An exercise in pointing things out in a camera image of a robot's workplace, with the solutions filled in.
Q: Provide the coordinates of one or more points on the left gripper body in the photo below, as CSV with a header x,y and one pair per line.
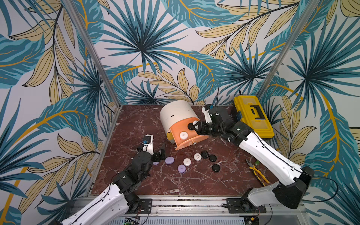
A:
x,y
143,176

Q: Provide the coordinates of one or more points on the yellow black toolbox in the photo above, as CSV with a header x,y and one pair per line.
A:
x,y
250,112

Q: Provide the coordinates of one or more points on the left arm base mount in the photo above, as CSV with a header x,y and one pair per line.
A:
x,y
142,206

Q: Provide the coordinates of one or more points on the white round earphone case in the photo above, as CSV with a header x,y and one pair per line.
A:
x,y
197,157
183,135
187,162

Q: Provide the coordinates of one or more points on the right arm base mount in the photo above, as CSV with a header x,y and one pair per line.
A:
x,y
239,205

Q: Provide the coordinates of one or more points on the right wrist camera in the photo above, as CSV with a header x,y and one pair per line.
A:
x,y
206,111

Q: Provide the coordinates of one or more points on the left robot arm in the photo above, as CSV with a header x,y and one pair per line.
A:
x,y
119,197

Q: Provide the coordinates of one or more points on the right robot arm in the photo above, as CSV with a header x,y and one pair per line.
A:
x,y
293,180

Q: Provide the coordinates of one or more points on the aluminium front rail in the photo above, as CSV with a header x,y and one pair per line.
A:
x,y
205,210

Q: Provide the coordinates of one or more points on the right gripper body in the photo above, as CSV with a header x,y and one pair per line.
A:
x,y
204,128

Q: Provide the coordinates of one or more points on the yellow middle drawer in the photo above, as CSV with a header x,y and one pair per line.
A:
x,y
170,137

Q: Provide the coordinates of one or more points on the yellow handled pliers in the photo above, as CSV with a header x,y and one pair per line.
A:
x,y
257,173

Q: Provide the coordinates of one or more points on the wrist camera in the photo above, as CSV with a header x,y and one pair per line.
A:
x,y
147,144
206,111

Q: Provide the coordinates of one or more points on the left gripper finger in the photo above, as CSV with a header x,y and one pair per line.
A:
x,y
162,151
157,158

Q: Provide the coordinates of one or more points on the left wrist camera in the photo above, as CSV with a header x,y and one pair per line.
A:
x,y
147,144

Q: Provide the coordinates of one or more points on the purple earphone case middle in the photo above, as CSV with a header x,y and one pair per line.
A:
x,y
169,160

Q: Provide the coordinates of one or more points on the white cylindrical drawer cabinet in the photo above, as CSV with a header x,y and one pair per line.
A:
x,y
174,112

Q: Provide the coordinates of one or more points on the orange top drawer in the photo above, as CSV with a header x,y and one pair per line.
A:
x,y
193,137

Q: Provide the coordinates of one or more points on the purple round earphone case lower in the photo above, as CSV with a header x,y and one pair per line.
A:
x,y
181,168

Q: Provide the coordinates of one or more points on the black round earphone case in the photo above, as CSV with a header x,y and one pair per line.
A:
x,y
215,168
190,126
213,158

